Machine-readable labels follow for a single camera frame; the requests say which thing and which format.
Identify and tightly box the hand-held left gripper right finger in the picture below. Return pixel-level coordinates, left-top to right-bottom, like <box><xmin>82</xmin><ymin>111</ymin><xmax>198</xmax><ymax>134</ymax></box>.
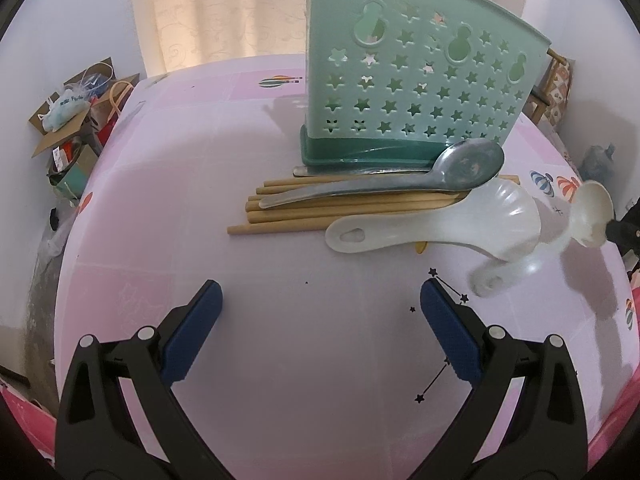
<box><xmin>407</xmin><ymin>277</ymin><xmax>588</xmax><ymax>480</ymax></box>

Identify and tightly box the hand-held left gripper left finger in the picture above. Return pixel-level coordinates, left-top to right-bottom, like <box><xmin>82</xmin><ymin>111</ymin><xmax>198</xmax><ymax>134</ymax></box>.
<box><xmin>54</xmin><ymin>279</ymin><xmax>236</xmax><ymax>480</ymax></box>

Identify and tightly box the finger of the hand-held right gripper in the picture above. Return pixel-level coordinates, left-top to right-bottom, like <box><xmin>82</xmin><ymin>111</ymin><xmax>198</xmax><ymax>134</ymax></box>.
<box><xmin>604</xmin><ymin>202</ymin><xmax>640</xmax><ymax>261</ymax></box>

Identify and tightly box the white plastic ladle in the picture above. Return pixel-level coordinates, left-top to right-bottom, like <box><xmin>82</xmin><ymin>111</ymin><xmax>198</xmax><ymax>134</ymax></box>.
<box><xmin>469</xmin><ymin>180</ymin><xmax>615</xmax><ymax>297</ymax></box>

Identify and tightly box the white scalloped rice paddle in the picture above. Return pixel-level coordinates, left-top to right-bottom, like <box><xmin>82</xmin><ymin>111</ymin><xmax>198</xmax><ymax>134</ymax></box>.
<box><xmin>325</xmin><ymin>180</ymin><xmax>542</xmax><ymax>262</ymax></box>

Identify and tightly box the bundle of wooden chopsticks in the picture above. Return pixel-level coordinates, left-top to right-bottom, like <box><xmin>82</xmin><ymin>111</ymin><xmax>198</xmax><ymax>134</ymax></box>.
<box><xmin>226</xmin><ymin>174</ymin><xmax>521</xmax><ymax>236</ymax></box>

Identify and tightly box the green star-cutout utensil holder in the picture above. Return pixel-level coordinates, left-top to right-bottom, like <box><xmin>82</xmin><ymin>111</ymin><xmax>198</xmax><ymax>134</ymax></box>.
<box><xmin>299</xmin><ymin>0</ymin><xmax>551</xmax><ymax>168</ymax></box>

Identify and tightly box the floral printed sheet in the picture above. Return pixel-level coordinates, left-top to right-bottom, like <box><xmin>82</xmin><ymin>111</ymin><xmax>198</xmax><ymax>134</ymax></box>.
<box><xmin>542</xmin><ymin>62</ymin><xmax>577</xmax><ymax>127</ymax></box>

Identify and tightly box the wooden chair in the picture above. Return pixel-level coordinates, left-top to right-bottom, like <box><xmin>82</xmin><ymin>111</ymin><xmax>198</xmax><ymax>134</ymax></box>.
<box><xmin>527</xmin><ymin>47</ymin><xmax>573</xmax><ymax>123</ymax></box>

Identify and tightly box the pink printed clothing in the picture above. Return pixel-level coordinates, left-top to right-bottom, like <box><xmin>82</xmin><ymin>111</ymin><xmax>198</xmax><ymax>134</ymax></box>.
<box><xmin>0</xmin><ymin>379</ymin><xmax>57</xmax><ymax>466</ymax></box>

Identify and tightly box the cardboard box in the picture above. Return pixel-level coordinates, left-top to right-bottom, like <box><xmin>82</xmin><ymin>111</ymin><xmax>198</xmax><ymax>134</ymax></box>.
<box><xmin>27</xmin><ymin>77</ymin><xmax>141</xmax><ymax>161</ymax></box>

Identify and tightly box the light blue plastic bag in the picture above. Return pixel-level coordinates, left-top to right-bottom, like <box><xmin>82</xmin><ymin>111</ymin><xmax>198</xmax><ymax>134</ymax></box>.
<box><xmin>39</xmin><ymin>87</ymin><xmax>92</xmax><ymax>133</ymax></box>

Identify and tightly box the clear bag with blue contents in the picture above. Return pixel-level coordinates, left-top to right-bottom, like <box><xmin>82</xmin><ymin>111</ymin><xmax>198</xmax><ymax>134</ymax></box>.
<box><xmin>74</xmin><ymin>62</ymin><xmax>115</xmax><ymax>97</ymax></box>

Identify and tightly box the cream patterned curtain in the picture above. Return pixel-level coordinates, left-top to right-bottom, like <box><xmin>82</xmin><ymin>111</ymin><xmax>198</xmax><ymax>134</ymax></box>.
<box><xmin>129</xmin><ymin>0</ymin><xmax>532</xmax><ymax>78</ymax></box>

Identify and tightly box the paper bag with orange handles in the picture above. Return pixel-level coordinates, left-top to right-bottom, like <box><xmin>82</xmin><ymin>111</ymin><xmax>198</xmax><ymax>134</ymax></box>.
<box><xmin>90</xmin><ymin>79</ymin><xmax>137</xmax><ymax>142</ymax></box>

